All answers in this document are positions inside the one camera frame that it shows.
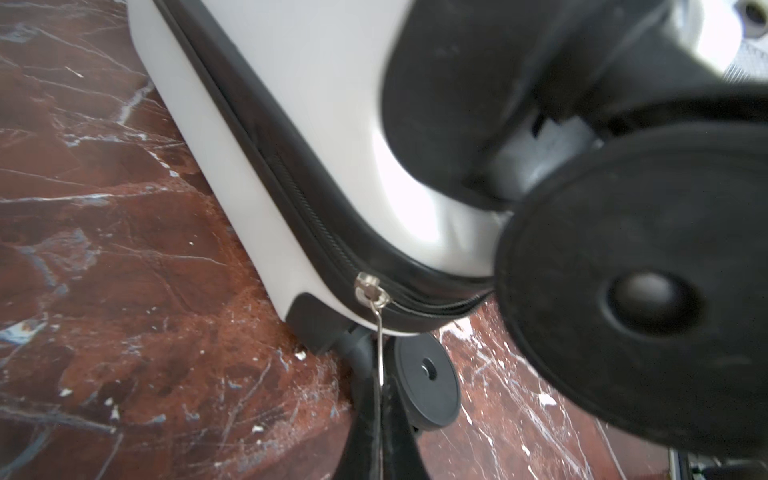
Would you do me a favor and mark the white hard-shell suitcase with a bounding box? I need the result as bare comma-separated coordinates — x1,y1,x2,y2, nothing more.
127,1,767,460

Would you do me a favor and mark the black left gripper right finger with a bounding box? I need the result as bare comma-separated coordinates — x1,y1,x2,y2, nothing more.
382,378,429,480

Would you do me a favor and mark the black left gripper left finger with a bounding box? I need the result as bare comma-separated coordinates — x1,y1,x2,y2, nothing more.
332,377,380,480

